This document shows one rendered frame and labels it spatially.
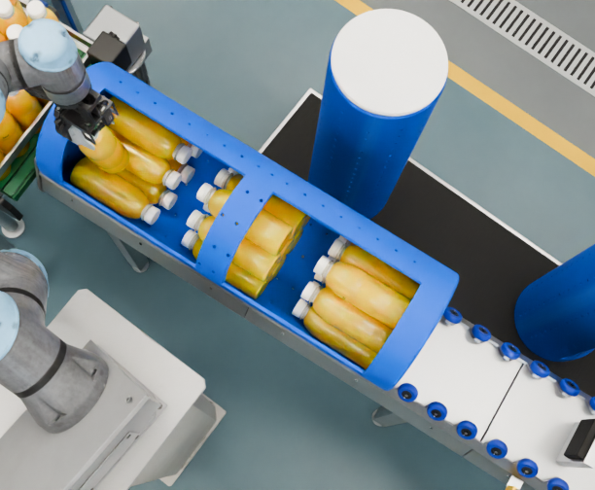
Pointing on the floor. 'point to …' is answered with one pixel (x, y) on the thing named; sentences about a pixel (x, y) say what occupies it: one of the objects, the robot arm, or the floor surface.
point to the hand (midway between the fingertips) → (85, 129)
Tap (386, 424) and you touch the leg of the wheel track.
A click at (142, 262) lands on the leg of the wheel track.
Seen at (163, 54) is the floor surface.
